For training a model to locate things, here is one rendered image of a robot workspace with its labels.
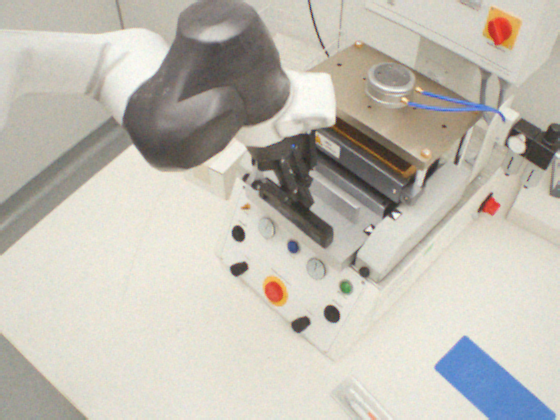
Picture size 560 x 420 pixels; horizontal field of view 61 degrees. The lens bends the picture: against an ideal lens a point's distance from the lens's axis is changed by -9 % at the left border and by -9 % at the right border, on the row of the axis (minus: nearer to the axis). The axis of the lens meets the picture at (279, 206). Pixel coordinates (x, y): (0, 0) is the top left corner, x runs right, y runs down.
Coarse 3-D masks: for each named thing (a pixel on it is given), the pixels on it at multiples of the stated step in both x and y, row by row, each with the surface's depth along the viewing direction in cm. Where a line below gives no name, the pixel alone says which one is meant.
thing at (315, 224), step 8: (264, 192) 84; (272, 200) 83; (280, 200) 81; (288, 200) 81; (288, 208) 81; (296, 208) 80; (304, 208) 79; (296, 216) 80; (304, 216) 79; (312, 216) 79; (304, 224) 80; (312, 224) 78; (320, 224) 78; (328, 224) 78; (320, 232) 77; (328, 232) 77; (320, 240) 79; (328, 240) 78
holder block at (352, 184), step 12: (324, 156) 89; (324, 168) 88; (336, 168) 87; (432, 168) 89; (336, 180) 87; (348, 180) 85; (360, 180) 85; (348, 192) 86; (360, 192) 84; (372, 192) 84; (372, 204) 83; (384, 204) 82; (396, 204) 85
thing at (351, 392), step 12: (348, 384) 85; (360, 384) 85; (336, 396) 84; (348, 396) 84; (360, 396) 84; (372, 396) 84; (348, 408) 83; (360, 408) 83; (372, 408) 83; (384, 408) 82
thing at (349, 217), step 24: (312, 192) 87; (336, 192) 82; (288, 216) 84; (336, 216) 84; (360, 216) 84; (384, 216) 84; (312, 240) 81; (336, 240) 81; (360, 240) 81; (336, 264) 79
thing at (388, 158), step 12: (336, 120) 85; (336, 132) 84; (348, 132) 83; (360, 132) 83; (360, 144) 82; (372, 144) 82; (384, 156) 80; (396, 156) 80; (396, 168) 78; (408, 168) 78
